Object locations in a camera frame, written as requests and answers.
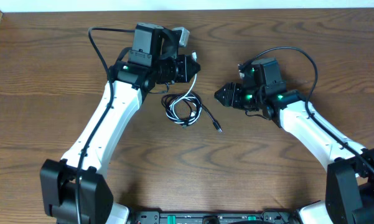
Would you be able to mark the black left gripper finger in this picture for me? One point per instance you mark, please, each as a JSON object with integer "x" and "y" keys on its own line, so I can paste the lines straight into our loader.
{"x": 191, "y": 73}
{"x": 193, "y": 64}

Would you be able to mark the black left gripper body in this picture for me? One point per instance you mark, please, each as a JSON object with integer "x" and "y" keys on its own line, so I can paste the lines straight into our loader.
{"x": 181, "y": 74}

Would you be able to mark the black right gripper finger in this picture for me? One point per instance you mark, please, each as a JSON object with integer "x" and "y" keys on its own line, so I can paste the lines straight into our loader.
{"x": 221, "y": 96}
{"x": 223, "y": 89}

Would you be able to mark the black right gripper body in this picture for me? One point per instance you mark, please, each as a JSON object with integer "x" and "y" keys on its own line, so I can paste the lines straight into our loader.
{"x": 236, "y": 96}

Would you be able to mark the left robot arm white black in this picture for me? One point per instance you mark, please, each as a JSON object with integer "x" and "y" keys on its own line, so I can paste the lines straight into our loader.
{"x": 74, "y": 189}

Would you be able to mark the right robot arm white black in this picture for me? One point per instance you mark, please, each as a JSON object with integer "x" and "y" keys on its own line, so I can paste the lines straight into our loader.
{"x": 349, "y": 194}

